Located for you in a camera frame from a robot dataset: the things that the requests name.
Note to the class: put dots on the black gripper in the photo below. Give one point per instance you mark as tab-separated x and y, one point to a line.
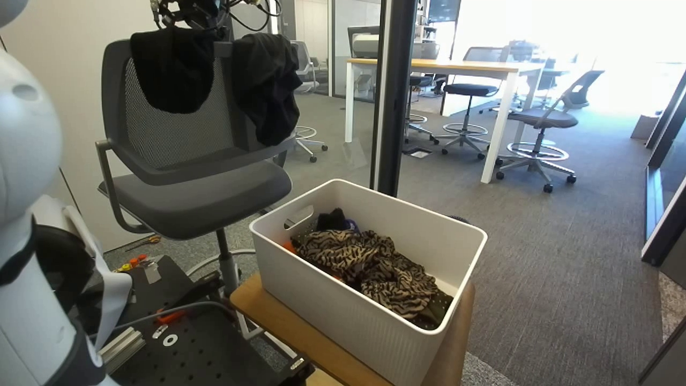
200	14

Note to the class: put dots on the orange object in bin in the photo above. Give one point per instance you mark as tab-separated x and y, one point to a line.
287	246

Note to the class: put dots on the wooden stool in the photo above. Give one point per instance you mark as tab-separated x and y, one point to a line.
331	358

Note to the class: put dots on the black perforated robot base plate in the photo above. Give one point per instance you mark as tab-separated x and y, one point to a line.
185	340

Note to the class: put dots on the dark office chair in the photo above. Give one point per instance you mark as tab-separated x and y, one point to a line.
537	155

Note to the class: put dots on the leopard print cloth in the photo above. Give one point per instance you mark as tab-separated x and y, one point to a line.
371	265

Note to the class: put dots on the black glass door frame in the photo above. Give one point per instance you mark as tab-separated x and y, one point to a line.
392	79

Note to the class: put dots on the black garment on chair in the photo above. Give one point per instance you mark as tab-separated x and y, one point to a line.
263	80

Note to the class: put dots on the wooden meeting table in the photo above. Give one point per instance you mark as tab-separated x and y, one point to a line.
505	74

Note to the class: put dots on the white plastic bin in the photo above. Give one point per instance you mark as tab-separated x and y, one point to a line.
383	341

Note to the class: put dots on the black cloth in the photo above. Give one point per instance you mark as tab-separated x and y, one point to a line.
174	68

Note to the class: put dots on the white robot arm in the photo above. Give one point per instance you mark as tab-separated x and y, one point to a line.
39	341

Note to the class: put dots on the grey office chair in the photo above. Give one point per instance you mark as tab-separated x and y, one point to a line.
183	174

